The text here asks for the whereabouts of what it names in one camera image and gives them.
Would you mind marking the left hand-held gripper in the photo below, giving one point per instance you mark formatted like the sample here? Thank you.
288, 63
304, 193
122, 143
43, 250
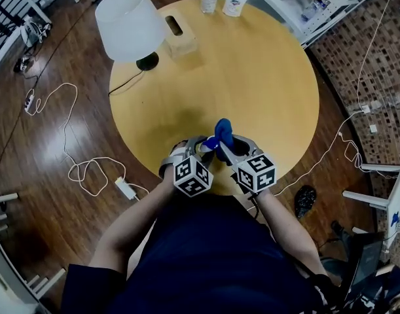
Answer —
191, 177

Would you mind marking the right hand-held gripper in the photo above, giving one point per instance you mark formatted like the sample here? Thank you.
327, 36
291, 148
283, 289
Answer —
257, 172

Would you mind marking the blue cloth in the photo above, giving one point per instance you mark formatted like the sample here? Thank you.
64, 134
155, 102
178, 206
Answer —
224, 132

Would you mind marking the white soap dispenser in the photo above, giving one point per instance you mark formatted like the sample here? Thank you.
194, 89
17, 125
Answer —
233, 4

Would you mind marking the person's right forearm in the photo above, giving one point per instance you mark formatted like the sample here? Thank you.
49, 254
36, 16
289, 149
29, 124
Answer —
288, 227

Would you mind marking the person's left forearm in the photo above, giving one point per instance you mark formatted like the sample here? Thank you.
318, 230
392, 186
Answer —
131, 221

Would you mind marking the black plastic bag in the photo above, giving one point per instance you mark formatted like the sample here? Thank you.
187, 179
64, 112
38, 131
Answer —
305, 202

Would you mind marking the white power adapter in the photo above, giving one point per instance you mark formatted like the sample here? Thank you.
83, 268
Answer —
126, 187

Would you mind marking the dark blue shirt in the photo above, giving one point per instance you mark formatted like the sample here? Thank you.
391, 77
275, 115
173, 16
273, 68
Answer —
203, 260

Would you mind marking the wooden tissue box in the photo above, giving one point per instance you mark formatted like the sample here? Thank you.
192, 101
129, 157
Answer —
181, 39

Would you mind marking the white shade table lamp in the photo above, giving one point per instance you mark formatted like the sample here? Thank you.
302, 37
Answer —
129, 25

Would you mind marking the white stool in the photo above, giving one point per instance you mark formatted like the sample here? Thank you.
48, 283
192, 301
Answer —
396, 191

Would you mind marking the clear plastic bottle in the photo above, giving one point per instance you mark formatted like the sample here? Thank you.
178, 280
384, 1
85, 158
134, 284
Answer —
311, 10

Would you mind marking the black office chair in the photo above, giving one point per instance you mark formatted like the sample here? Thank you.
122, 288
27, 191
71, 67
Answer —
363, 267

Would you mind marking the brown patterned rug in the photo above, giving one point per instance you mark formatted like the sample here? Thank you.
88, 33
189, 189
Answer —
379, 70

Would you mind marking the white metal shelf rack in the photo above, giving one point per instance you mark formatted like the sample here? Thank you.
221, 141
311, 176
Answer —
330, 8

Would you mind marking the white power strip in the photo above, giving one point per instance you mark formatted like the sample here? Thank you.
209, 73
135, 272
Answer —
29, 100

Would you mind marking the white wooden chair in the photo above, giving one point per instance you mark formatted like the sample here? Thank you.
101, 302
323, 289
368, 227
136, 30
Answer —
10, 257

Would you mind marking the black metal railing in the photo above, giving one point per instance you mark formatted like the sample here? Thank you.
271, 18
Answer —
5, 18

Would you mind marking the white wall socket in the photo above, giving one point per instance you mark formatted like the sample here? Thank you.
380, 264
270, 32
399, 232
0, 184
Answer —
373, 129
366, 109

